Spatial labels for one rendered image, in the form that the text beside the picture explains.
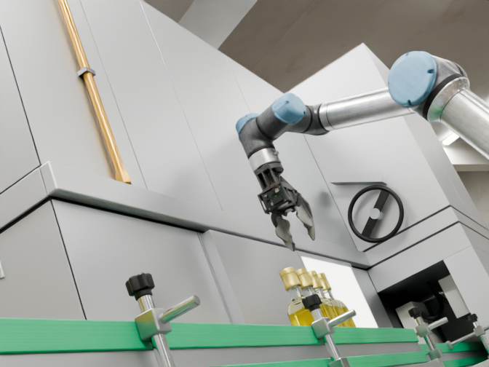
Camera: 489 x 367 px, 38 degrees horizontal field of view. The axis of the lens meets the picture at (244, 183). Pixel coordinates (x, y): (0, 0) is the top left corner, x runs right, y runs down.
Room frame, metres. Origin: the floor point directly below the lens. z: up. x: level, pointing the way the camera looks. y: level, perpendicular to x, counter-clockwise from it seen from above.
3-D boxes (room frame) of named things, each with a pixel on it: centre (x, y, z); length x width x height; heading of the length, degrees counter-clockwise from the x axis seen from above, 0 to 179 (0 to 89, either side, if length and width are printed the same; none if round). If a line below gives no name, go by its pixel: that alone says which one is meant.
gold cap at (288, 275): (1.53, -0.01, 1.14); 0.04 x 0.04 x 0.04
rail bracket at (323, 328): (1.16, -0.05, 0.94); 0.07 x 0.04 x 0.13; 68
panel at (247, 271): (1.96, -0.04, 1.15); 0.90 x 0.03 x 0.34; 158
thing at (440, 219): (2.87, -0.60, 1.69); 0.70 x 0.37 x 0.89; 158
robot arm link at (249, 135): (1.67, -0.07, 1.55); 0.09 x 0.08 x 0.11; 52
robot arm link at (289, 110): (1.62, -0.16, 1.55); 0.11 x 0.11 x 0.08; 52
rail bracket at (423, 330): (1.73, -0.23, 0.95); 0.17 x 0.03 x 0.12; 68
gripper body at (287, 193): (1.66, -0.07, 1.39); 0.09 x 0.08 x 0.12; 157
